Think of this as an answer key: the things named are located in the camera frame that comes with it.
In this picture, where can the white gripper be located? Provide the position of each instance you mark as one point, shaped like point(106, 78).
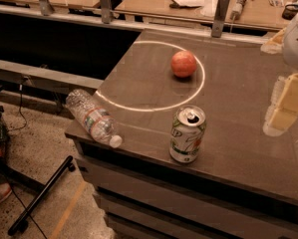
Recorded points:
point(297, 40)

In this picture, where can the red apple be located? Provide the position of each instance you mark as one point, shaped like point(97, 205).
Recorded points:
point(183, 64)

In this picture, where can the white green 7up can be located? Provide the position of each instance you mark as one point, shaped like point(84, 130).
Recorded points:
point(188, 129)

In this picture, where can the black tape roll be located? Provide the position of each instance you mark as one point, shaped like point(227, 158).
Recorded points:
point(290, 11)

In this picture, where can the white tube on table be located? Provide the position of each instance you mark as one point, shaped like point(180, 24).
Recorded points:
point(237, 9)

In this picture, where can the white paper sheets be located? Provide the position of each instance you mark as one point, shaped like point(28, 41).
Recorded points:
point(206, 8)

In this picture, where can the clear plastic water bottle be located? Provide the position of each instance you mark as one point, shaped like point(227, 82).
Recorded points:
point(94, 118)

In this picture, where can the grey drawer cabinet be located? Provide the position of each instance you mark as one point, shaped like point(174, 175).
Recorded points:
point(146, 194)

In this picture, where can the black metal stand bar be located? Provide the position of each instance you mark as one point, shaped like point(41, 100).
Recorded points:
point(21, 223)

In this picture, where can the metal bracket post right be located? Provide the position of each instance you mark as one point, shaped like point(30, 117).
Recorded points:
point(219, 18)

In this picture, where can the metal bracket post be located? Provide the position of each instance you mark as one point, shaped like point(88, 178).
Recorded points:
point(46, 7)
point(106, 11)
point(219, 18)

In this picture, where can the metal bracket post middle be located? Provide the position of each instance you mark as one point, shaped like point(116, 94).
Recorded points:
point(106, 11)

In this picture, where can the metal bracket post left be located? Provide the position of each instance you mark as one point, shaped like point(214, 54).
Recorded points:
point(46, 7)

